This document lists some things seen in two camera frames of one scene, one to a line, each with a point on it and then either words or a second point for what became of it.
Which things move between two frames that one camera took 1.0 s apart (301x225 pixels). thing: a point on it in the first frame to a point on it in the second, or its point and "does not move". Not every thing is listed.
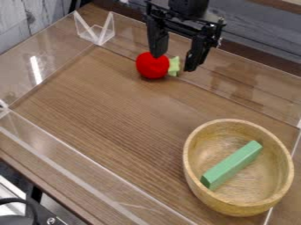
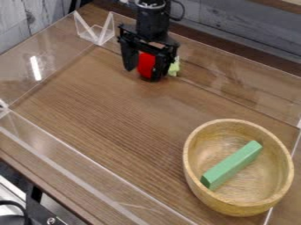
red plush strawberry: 151,66 does not move
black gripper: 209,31 to 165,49
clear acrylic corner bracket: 96,34 does not move
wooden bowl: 237,166 does not move
